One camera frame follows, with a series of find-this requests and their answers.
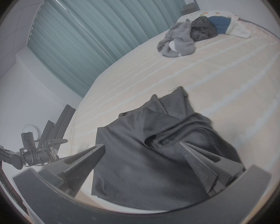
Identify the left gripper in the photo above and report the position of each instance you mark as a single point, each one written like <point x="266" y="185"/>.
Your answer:
<point x="46" y="156"/>

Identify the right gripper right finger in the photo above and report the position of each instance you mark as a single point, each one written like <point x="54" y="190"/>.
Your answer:
<point x="200" y="169"/>

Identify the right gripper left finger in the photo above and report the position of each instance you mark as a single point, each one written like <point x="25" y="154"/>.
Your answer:
<point x="81" y="171"/>

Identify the black T-shirt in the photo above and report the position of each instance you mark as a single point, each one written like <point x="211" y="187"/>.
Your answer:
<point x="135" y="160"/>

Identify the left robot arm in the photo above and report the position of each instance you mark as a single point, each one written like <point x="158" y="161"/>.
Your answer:
<point x="11" y="159"/>

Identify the bed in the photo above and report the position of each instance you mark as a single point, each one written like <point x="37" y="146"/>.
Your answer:
<point x="224" y="78"/>

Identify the black chest of drawers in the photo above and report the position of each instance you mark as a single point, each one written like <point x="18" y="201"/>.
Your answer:
<point x="66" y="122"/>

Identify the blue-green curtain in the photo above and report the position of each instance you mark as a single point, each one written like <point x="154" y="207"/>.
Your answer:
<point x="70" y="59"/>
<point x="116" y="15"/>

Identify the grey garment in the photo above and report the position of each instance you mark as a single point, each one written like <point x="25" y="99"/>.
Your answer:
<point x="179" y="38"/>

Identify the black shiny garment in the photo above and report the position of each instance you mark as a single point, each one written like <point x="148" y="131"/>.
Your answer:
<point x="203" y="29"/>

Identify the blue and white garment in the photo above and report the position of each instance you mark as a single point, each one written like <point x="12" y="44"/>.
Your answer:
<point x="221" y="23"/>

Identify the white printed pillow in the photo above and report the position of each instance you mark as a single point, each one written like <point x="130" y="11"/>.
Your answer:
<point x="210" y="13"/>

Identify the grey bedside table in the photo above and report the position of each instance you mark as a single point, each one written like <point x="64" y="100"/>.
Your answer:
<point x="190" y="7"/>

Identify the round white wall fixture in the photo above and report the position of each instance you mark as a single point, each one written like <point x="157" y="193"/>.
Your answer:
<point x="36" y="128"/>

